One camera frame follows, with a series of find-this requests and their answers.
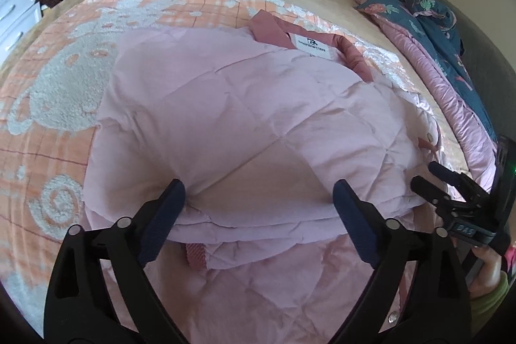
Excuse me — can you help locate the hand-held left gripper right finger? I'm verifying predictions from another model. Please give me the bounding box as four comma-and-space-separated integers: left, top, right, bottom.
334, 180, 472, 344

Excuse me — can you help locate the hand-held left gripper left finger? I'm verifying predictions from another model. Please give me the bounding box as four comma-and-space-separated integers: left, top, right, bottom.
44, 179, 190, 344

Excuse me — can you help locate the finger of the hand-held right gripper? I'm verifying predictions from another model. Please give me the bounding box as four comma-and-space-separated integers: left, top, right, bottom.
428, 161, 491, 204
411, 176, 469, 221

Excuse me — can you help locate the pink quilted jacket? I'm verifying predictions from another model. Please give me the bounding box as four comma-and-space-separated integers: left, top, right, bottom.
83, 11, 442, 344

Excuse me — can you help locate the person's right forearm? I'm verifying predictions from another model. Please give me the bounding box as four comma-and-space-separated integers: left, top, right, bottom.
470, 269, 515, 329

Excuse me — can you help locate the person's right hand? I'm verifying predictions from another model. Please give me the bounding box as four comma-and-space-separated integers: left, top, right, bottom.
468, 246, 509, 299

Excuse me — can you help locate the blue floral quilt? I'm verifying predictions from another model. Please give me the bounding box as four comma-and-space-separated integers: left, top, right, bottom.
354, 0, 502, 195

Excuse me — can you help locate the grey upholstered headboard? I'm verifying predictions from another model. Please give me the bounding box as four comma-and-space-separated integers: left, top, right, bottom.
403, 0, 516, 139

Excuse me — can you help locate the orange plaid fleece blanket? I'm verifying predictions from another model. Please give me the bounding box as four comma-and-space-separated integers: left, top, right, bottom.
0, 0, 456, 329

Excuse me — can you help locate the white drawer cabinet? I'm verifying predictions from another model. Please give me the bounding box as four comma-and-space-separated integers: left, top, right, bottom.
0, 0, 43, 64

